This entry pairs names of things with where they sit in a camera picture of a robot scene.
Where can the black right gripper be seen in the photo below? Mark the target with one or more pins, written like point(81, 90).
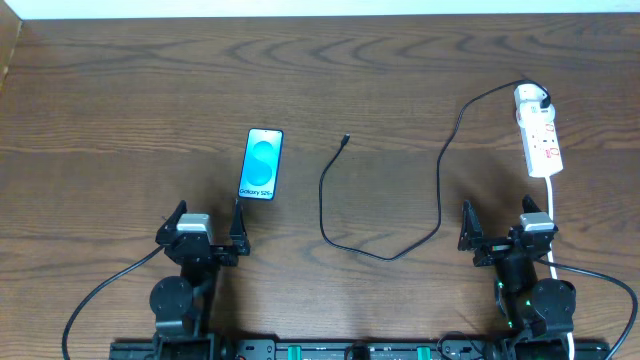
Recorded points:
point(498, 248)

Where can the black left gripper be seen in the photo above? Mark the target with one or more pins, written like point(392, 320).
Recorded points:
point(215, 251)

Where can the blue Galaxy smartphone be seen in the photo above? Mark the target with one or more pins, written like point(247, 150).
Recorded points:
point(259, 174)

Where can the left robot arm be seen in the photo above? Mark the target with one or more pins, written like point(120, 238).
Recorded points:
point(183, 304)

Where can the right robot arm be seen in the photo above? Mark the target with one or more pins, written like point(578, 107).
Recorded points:
point(539, 311)

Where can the white charger plug adapter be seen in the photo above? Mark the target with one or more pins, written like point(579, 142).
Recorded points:
point(532, 105)

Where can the white power strip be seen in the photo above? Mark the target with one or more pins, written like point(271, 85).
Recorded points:
point(540, 144)

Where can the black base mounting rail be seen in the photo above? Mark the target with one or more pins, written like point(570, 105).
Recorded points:
point(267, 349)

